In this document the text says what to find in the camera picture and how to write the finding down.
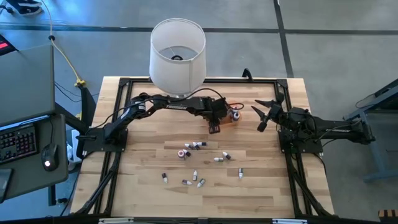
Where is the orange translucent plastic bin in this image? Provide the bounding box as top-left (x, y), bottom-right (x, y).
top-left (221, 107), bottom-right (242, 126)

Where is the person's shoe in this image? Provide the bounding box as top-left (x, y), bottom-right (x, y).
top-left (5, 0), bottom-right (44, 16)

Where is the white shade silver table lamp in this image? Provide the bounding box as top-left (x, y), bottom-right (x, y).
top-left (149, 17), bottom-right (207, 100)

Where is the black aluminium table frame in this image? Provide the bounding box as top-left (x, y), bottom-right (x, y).
top-left (73, 77), bottom-right (335, 218)

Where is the black flat device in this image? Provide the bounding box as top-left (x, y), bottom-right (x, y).
top-left (0, 168), bottom-right (14, 204)

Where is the black device red display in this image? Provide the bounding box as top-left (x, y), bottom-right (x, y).
top-left (0, 33), bottom-right (19, 57)

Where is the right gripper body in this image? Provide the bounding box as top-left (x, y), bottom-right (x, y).
top-left (257, 92), bottom-right (287, 133)

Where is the orange black striped block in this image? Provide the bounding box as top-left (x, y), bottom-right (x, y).
top-left (377, 209), bottom-right (398, 219)

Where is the grey raised desk top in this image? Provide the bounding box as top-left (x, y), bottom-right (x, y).
top-left (0, 44), bottom-right (57, 127)

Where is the black desk leg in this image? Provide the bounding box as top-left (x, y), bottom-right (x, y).
top-left (55, 84), bottom-right (98, 135)

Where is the grey metal stand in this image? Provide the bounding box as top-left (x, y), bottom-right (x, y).
top-left (343, 77), bottom-right (398, 184)

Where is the black clamp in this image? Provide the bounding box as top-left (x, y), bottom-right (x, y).
top-left (241, 67), bottom-right (255, 80)

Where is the yellow cable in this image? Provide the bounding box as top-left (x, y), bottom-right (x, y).
top-left (40, 0), bottom-right (87, 88)

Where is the black backlit keyboard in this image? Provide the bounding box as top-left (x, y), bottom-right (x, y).
top-left (0, 123), bottom-right (40, 165)

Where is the white bar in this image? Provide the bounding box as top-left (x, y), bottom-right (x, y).
top-left (272, 218), bottom-right (308, 224)
top-left (98, 217), bottom-right (135, 224)

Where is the black computer mouse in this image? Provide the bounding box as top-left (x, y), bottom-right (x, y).
top-left (41, 143), bottom-right (60, 172)

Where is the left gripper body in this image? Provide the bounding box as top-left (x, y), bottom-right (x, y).
top-left (207, 97), bottom-right (229, 135)

